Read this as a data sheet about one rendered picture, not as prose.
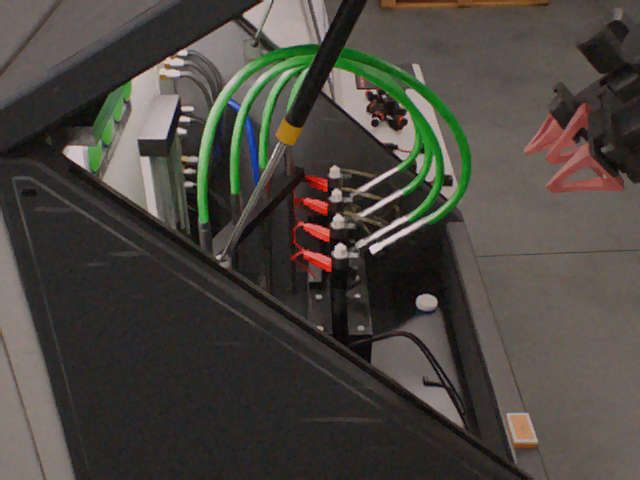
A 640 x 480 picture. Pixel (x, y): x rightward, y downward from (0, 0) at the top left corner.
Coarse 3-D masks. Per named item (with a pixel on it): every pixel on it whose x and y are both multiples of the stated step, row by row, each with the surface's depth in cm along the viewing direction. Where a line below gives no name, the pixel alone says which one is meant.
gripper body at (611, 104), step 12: (600, 96) 88; (612, 96) 87; (612, 108) 85; (624, 108) 83; (636, 108) 82; (612, 120) 84; (624, 120) 83; (636, 120) 82; (612, 132) 82; (624, 132) 83; (636, 132) 82; (612, 144) 81; (624, 144) 83; (636, 144) 83; (612, 156) 82; (624, 156) 82; (636, 156) 84; (636, 168) 82; (636, 180) 83
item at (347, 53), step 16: (288, 48) 96; (304, 48) 95; (256, 64) 96; (368, 64) 97; (384, 64) 97; (240, 80) 97; (400, 80) 98; (416, 80) 98; (224, 96) 99; (432, 96) 99; (448, 112) 101; (208, 128) 101; (208, 144) 103; (464, 144) 103; (208, 160) 104; (464, 160) 105; (464, 176) 106; (464, 192) 108; (448, 208) 109; (208, 224) 110
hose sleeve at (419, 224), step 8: (416, 224) 111; (424, 224) 110; (400, 232) 112; (408, 232) 111; (416, 232) 111; (384, 240) 113; (392, 240) 112; (400, 240) 112; (384, 248) 113; (392, 248) 113
